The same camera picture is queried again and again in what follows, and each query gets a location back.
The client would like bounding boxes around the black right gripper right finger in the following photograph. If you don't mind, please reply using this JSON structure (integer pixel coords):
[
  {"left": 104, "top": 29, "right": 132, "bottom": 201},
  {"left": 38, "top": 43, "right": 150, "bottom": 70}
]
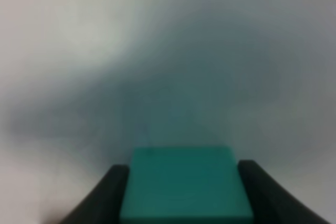
[{"left": 238, "top": 160, "right": 327, "bottom": 224}]

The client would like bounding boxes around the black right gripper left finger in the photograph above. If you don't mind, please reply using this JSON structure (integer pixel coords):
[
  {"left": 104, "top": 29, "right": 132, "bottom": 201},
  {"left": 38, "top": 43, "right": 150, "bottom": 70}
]
[{"left": 61, "top": 165, "right": 130, "bottom": 224}]

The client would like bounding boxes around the green cube block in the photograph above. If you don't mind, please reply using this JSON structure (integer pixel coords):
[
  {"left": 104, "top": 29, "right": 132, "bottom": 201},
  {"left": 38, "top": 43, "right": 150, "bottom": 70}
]
[{"left": 120, "top": 147, "right": 254, "bottom": 223}]

